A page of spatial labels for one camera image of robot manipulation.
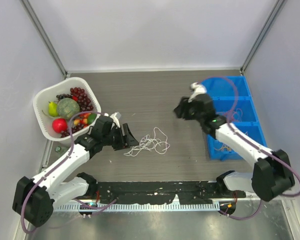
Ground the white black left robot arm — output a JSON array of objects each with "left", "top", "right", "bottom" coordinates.
[{"left": 12, "top": 113, "right": 139, "bottom": 228}]

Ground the red apple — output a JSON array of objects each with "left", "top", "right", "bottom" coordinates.
[{"left": 52, "top": 118, "right": 68, "bottom": 134}]

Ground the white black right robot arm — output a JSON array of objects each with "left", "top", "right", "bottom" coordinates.
[{"left": 174, "top": 93, "right": 295, "bottom": 202}]

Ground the left aluminium frame post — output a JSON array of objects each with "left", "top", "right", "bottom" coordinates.
[{"left": 20, "top": 0, "right": 68, "bottom": 79}]

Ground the green melon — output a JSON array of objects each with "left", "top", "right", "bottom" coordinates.
[{"left": 57, "top": 98, "right": 80, "bottom": 120}]

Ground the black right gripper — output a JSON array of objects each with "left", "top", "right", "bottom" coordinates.
[{"left": 173, "top": 97, "right": 204, "bottom": 123}]

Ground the blue plastic divided bin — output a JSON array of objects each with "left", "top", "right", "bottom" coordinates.
[{"left": 198, "top": 75, "right": 270, "bottom": 161}]

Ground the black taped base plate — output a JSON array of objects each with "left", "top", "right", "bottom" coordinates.
[{"left": 78, "top": 181, "right": 246, "bottom": 205}]

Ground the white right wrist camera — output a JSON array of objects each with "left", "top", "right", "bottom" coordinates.
[{"left": 188, "top": 82, "right": 207, "bottom": 103}]

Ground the dark purple grape bunch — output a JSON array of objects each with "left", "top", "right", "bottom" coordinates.
[{"left": 56, "top": 93, "right": 73, "bottom": 101}]

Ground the green lime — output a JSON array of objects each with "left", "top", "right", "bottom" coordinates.
[{"left": 87, "top": 113, "right": 97, "bottom": 125}]

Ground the aluminium corner frame post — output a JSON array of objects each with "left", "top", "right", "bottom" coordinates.
[{"left": 240, "top": 0, "right": 287, "bottom": 75}]

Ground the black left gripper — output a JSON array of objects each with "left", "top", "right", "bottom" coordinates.
[{"left": 102, "top": 123, "right": 139, "bottom": 151}]

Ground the white slotted cable duct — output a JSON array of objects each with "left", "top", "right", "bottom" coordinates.
[{"left": 54, "top": 201, "right": 220, "bottom": 213}]

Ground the white thin cable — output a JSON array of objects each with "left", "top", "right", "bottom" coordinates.
[{"left": 123, "top": 126, "right": 171, "bottom": 158}]

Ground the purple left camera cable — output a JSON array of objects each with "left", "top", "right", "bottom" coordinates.
[{"left": 19, "top": 111, "right": 108, "bottom": 235}]

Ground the clear glass jar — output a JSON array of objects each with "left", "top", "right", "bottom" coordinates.
[{"left": 54, "top": 146, "right": 62, "bottom": 153}]

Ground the pale cable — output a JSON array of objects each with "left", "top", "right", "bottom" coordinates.
[{"left": 213, "top": 141, "right": 233, "bottom": 153}]

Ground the white plastic fruit basket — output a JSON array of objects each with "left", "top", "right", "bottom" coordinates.
[{"left": 33, "top": 77, "right": 102, "bottom": 147}]

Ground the red grape bunch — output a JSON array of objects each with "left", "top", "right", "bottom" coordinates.
[{"left": 70, "top": 87, "right": 94, "bottom": 112}]

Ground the green yellow pear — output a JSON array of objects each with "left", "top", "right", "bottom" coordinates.
[{"left": 48, "top": 101, "right": 59, "bottom": 118}]

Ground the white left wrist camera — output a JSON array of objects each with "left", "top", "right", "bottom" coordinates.
[{"left": 110, "top": 112, "right": 122, "bottom": 128}]

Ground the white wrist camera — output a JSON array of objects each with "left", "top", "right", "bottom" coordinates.
[
  {"left": 188, "top": 82, "right": 207, "bottom": 103},
  {"left": 110, "top": 112, "right": 122, "bottom": 128}
]

